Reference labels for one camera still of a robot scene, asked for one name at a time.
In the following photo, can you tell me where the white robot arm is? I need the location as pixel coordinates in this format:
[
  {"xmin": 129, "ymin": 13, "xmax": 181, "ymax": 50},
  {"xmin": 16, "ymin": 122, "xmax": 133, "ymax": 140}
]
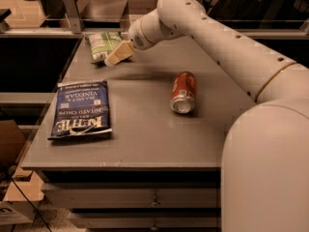
[{"xmin": 105, "ymin": 0, "xmax": 309, "ymax": 232}]

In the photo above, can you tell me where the black cable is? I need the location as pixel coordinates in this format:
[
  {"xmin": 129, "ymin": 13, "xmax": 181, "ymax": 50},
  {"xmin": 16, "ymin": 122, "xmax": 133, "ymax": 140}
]
[{"xmin": 0, "ymin": 161, "xmax": 52, "ymax": 232}]

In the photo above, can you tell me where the left metal bracket post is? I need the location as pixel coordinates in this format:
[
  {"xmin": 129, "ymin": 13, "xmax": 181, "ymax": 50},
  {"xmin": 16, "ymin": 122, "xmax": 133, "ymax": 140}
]
[{"xmin": 63, "ymin": 0, "xmax": 83, "ymax": 34}]

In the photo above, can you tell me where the green jalapeno chip bag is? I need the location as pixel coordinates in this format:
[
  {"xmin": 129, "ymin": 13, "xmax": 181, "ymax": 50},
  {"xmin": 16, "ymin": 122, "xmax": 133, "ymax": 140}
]
[{"xmin": 85, "ymin": 31, "xmax": 123, "ymax": 64}]

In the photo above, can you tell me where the blue Kettle chip bag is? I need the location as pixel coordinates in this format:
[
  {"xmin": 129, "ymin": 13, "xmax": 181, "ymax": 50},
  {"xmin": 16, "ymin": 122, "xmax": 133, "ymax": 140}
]
[{"xmin": 49, "ymin": 80, "xmax": 112, "ymax": 140}]

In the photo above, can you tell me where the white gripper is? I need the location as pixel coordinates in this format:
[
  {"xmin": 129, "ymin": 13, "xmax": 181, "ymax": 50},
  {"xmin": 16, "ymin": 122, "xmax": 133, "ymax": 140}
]
[{"xmin": 104, "ymin": 9, "xmax": 183, "ymax": 67}]

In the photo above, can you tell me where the orange soda can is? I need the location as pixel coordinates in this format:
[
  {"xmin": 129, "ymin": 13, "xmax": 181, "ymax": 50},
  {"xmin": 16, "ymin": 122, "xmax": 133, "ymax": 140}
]
[{"xmin": 170, "ymin": 72, "xmax": 197, "ymax": 114}]

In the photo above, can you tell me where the cardboard box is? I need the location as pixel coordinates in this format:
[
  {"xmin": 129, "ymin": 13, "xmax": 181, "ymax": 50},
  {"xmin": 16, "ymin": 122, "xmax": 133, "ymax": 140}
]
[{"xmin": 0, "ymin": 120, "xmax": 44, "ymax": 225}]

